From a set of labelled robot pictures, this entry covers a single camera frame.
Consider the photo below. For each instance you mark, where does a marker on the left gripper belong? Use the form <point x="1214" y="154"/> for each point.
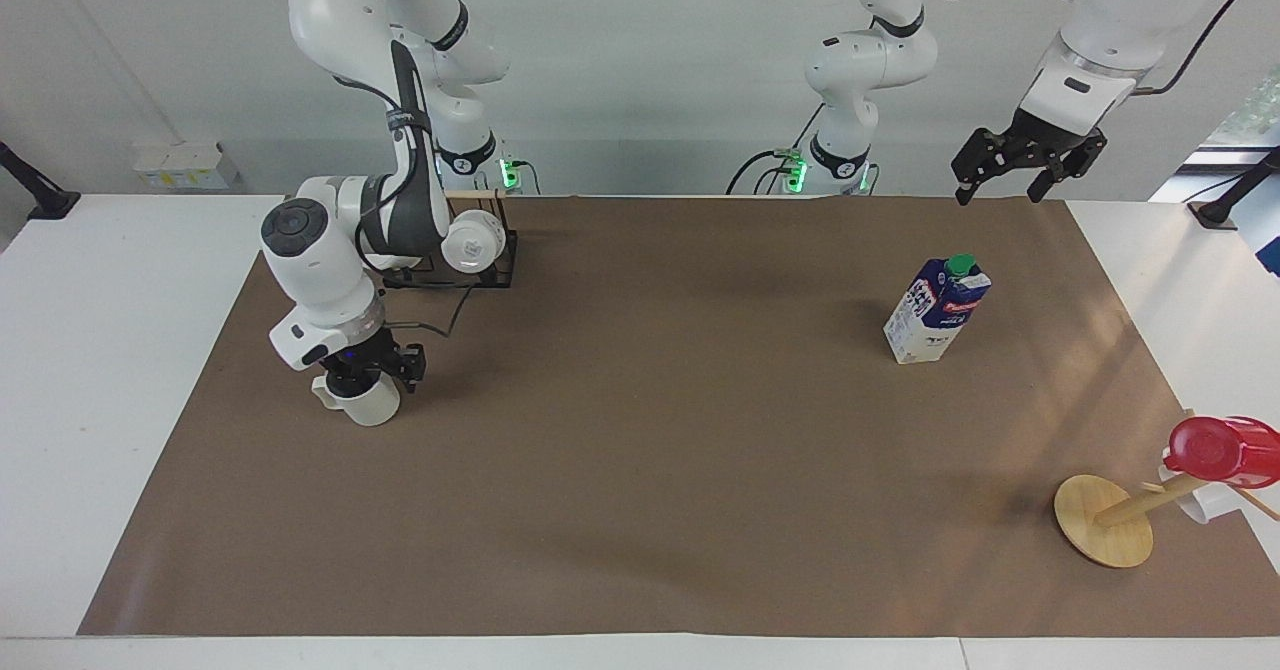
<point x="1050" y="142"/>

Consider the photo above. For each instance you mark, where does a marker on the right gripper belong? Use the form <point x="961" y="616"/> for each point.
<point x="362" y="362"/>

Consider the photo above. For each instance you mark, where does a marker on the white cup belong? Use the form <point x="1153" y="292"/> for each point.
<point x="372" y="408"/>
<point x="1205" y="503"/>

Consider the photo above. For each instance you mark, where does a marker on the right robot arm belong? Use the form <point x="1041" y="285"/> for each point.
<point x="330" y="270"/>

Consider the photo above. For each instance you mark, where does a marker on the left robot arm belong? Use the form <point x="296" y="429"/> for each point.
<point x="865" y="60"/>

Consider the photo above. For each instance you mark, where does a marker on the milk carton with green cap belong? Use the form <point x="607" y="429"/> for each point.
<point x="932" y="315"/>

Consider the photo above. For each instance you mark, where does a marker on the red cup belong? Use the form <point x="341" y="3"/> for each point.
<point x="1225" y="450"/>

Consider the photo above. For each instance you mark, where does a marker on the wooden cup stand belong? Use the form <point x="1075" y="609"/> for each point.
<point x="1100" y="520"/>

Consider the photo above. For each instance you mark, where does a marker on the black stand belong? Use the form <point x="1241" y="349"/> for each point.
<point x="1225" y="205"/>
<point x="40" y="198"/>

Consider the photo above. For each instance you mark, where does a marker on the white wall socket box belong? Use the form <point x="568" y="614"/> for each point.
<point x="185" y="165"/>

